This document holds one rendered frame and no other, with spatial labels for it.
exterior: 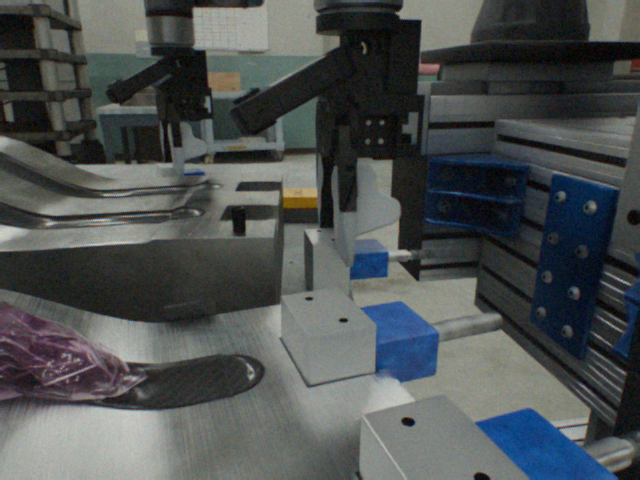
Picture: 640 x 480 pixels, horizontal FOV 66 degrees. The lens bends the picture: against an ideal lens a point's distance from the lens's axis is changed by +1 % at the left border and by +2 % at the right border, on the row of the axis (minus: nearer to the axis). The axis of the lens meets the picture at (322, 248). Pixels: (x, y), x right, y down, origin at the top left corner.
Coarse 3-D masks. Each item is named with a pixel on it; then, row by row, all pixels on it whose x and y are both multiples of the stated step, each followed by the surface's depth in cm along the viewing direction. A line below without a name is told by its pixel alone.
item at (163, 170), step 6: (156, 168) 87; (162, 168) 83; (168, 168) 84; (192, 168) 90; (198, 168) 90; (156, 174) 87; (162, 174) 84; (168, 174) 84; (174, 174) 84; (186, 174) 86; (192, 174) 86; (198, 174) 87; (204, 174) 87
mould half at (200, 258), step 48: (0, 144) 53; (0, 192) 43; (48, 192) 48; (192, 192) 49; (240, 192) 48; (0, 240) 36; (48, 240) 36; (96, 240) 35; (144, 240) 35; (192, 240) 35; (240, 240) 35; (0, 288) 35; (48, 288) 35; (96, 288) 35; (144, 288) 36; (192, 288) 36; (240, 288) 36
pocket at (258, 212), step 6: (228, 210) 44; (246, 210) 44; (252, 210) 44; (258, 210) 44; (264, 210) 44; (270, 210) 44; (276, 210) 44; (222, 216) 41; (228, 216) 44; (246, 216) 44; (252, 216) 44; (258, 216) 44; (264, 216) 44; (270, 216) 44; (276, 216) 44; (276, 222) 44
